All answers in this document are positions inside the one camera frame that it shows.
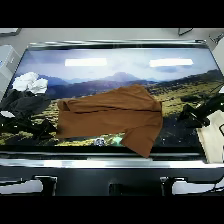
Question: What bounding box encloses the dark grey garment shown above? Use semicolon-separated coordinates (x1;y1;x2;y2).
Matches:
0;89;54;118

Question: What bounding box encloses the brown garment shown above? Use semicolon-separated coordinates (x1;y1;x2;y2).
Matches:
55;83;164;159

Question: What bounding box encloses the silver frame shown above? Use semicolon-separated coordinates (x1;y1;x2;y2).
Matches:
0;151;224;197

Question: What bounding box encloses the white garment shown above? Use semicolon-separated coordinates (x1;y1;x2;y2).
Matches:
11;71;50;95

